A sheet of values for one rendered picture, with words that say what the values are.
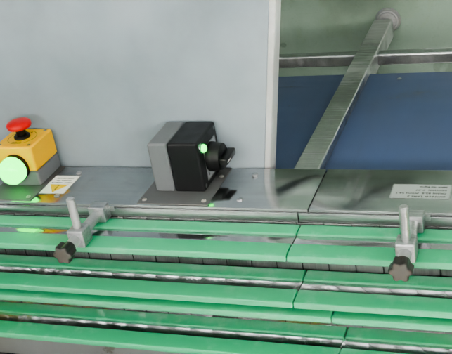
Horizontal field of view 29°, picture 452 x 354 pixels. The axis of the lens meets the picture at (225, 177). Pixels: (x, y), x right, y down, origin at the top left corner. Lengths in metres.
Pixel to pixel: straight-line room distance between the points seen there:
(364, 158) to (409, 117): 0.16
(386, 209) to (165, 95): 0.39
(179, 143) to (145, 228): 0.13
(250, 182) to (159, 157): 0.14
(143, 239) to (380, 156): 0.39
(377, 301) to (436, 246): 0.11
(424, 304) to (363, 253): 0.10
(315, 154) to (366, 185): 0.14
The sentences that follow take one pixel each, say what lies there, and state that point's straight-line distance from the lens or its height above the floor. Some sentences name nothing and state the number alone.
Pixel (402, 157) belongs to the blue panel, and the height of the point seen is 0.68.
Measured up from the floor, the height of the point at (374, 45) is 0.22.
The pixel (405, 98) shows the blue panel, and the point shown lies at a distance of 1.57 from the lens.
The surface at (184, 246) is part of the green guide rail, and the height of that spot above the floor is 0.95.
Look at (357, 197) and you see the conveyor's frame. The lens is 1.23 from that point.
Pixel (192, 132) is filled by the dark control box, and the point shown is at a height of 0.80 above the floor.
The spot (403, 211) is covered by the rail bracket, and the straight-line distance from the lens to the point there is 1.08.
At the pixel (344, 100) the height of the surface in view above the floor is 0.49.
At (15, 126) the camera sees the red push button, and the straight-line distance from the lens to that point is 1.43.
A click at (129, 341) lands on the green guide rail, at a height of 0.96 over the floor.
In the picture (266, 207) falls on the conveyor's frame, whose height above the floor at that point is 0.87.
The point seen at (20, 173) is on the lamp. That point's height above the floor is 0.85.
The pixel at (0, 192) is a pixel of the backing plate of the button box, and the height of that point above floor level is 0.85.
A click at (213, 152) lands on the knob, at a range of 1.29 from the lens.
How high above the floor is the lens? 1.88
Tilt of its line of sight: 55 degrees down
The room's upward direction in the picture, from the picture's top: 146 degrees counter-clockwise
